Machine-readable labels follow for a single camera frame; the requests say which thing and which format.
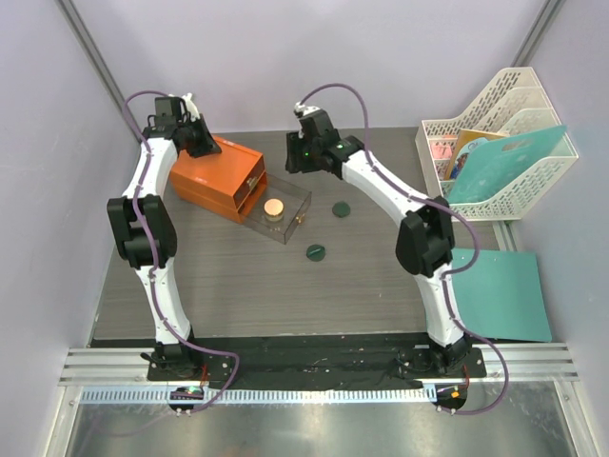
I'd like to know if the white mesh file holder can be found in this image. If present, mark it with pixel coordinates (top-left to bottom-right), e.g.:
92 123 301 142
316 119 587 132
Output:
415 67 579 221

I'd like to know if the green puff with strap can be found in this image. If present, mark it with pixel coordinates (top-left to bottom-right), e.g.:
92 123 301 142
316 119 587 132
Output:
305 244 326 262

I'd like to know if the teal plastic folder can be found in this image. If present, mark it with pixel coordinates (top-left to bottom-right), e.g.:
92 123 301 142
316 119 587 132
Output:
447 125 567 205

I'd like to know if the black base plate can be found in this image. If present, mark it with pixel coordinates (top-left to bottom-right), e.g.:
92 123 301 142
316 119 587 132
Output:
143 333 486 390

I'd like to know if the yellow book in holder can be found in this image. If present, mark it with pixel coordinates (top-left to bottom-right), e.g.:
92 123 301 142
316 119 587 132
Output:
444 129 506 180

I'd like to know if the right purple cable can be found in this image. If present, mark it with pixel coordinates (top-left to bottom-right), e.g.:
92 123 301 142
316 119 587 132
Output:
293 83 510 415

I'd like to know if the clear drawer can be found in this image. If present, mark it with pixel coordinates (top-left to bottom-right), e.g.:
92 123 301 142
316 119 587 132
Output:
239 165 265 198
240 174 312 245

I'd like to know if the pink booklet in holder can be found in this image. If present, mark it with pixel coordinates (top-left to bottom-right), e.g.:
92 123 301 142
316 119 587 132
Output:
429 137 457 180

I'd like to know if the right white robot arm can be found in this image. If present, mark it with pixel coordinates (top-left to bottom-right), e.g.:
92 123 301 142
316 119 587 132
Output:
285 104 471 376

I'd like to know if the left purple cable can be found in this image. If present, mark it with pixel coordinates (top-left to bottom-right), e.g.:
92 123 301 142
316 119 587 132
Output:
123 89 242 413

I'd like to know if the gold lid cream jar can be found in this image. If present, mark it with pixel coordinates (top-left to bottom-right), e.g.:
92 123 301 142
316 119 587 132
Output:
263 198 285 223

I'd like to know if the aluminium rail frame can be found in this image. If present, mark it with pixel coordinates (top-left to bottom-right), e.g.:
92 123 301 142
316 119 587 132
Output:
59 343 580 386

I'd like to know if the orange drawer organizer box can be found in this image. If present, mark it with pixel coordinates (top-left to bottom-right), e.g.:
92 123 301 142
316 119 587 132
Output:
169 135 265 224

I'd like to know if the white slotted cable duct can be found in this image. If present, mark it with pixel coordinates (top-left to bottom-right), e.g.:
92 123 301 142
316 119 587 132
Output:
80 385 437 406

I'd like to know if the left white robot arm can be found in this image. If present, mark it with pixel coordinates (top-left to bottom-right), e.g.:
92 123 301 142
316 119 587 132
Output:
107 90 221 380

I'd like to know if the purple cable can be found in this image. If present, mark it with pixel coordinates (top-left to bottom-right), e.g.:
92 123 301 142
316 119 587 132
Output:
123 89 242 413
293 83 510 415

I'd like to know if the teal clipboard on table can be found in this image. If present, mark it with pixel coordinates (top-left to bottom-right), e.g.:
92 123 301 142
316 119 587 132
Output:
452 250 553 343

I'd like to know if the green round puff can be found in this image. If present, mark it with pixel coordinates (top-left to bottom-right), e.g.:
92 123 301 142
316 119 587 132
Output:
332 201 351 218

